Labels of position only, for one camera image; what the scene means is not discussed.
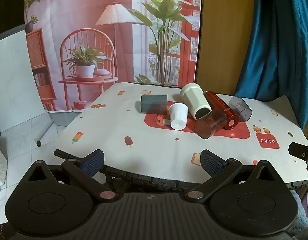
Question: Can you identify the brown translucent cup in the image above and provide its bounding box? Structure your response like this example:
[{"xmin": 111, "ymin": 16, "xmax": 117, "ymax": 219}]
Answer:
[{"xmin": 194, "ymin": 108, "xmax": 228, "ymax": 140}]

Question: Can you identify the black textured table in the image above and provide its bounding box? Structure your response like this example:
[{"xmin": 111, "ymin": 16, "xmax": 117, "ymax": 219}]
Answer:
[{"xmin": 53, "ymin": 149, "xmax": 308, "ymax": 191}]

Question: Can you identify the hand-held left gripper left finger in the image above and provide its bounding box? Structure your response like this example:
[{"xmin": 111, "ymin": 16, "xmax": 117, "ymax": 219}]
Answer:
[{"xmin": 22, "ymin": 149, "xmax": 119, "ymax": 201}]

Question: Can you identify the blue-grey translucent cup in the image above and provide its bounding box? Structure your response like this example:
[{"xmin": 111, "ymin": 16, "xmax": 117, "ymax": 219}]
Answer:
[{"xmin": 228, "ymin": 96, "xmax": 253, "ymax": 122}]

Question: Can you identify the grey wheeled stand leg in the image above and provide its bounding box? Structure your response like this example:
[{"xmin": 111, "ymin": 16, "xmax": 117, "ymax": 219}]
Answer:
[{"xmin": 34, "ymin": 120, "xmax": 54, "ymax": 147}]

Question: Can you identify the grey fluffy cloth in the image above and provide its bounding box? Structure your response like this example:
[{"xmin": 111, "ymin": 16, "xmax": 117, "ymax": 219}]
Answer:
[{"xmin": 291, "ymin": 189, "xmax": 308, "ymax": 232}]

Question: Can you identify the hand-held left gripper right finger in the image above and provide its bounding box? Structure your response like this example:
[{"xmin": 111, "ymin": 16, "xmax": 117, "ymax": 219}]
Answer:
[{"xmin": 185, "ymin": 149, "xmax": 283, "ymax": 203}]

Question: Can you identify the large white cup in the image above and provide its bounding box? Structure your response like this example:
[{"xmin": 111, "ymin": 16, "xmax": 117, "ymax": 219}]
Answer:
[{"xmin": 180, "ymin": 83, "xmax": 212, "ymax": 120}]

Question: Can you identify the wooden door panel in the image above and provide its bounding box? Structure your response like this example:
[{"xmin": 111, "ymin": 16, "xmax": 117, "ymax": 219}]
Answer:
[{"xmin": 195, "ymin": 0, "xmax": 258, "ymax": 96}]

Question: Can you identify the grey translucent cup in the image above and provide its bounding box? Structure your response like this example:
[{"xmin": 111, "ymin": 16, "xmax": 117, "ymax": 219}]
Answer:
[{"xmin": 140, "ymin": 94, "xmax": 168, "ymax": 114}]

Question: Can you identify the blue curtain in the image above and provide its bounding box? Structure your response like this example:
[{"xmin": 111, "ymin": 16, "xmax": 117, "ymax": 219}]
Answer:
[{"xmin": 235, "ymin": 0, "xmax": 308, "ymax": 103}]

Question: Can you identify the white panel board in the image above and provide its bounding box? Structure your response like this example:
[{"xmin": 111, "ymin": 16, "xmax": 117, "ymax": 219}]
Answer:
[{"xmin": 0, "ymin": 24, "xmax": 54, "ymax": 133}]

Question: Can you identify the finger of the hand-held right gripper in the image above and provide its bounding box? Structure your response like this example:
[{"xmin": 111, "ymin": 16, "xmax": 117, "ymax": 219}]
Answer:
[{"xmin": 288, "ymin": 142, "xmax": 308, "ymax": 163}]

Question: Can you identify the red metallic cup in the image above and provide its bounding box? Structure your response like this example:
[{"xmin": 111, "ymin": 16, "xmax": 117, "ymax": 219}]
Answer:
[{"xmin": 203, "ymin": 90, "xmax": 240, "ymax": 130}]

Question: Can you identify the small white cup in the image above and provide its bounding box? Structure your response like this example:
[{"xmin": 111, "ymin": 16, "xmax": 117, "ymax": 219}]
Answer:
[{"xmin": 168, "ymin": 102, "xmax": 189, "ymax": 130}]

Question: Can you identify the white printed tablecloth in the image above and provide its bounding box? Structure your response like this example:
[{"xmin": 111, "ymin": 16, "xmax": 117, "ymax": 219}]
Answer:
[{"xmin": 54, "ymin": 81, "xmax": 308, "ymax": 183}]

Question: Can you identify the pink printed backdrop cloth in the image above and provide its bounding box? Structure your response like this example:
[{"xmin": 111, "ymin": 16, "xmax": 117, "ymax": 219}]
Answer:
[{"xmin": 24, "ymin": 0, "xmax": 202, "ymax": 111}]

